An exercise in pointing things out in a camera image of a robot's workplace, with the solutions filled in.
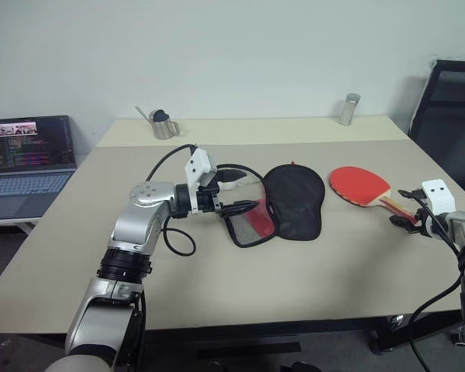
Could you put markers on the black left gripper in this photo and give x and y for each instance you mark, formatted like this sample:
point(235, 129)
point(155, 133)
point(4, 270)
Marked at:
point(209, 199)

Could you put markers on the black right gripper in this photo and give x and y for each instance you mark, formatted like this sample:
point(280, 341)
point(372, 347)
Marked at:
point(425, 222)

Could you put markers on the black paddle case red panel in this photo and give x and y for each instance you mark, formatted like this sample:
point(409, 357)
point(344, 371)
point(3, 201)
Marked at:
point(294, 201)

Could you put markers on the red table tennis paddle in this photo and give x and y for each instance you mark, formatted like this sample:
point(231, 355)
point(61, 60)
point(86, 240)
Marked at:
point(356, 182)

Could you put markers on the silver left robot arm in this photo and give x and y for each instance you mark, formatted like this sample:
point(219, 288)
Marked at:
point(139, 228)

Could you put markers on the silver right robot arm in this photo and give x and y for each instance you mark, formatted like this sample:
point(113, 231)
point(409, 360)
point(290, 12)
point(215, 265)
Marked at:
point(461, 228)

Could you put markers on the steel long-spout pitcher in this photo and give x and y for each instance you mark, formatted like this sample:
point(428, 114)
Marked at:
point(162, 129)

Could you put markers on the black mesh office chair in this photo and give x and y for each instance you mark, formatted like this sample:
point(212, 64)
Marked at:
point(449, 116)

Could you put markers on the black heart-shaped object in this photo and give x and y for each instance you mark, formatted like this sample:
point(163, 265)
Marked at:
point(160, 115)

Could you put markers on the steel shaker cup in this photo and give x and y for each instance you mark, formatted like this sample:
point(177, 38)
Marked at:
point(346, 112)

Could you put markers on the black caster wheel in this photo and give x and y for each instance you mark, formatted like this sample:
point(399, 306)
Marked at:
point(460, 338)

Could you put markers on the open grey laptop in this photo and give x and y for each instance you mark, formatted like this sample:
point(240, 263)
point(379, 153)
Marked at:
point(27, 186)

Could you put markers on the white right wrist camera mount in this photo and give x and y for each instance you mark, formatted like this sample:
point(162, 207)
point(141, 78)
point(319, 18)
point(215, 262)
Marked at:
point(438, 193)

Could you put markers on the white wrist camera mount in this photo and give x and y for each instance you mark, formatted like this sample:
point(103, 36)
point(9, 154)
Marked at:
point(438, 193)
point(197, 164)

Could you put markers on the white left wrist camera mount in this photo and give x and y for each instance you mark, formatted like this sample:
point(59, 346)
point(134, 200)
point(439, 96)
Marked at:
point(197, 164)

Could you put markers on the black table frame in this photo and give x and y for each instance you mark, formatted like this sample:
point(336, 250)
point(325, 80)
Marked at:
point(255, 329)

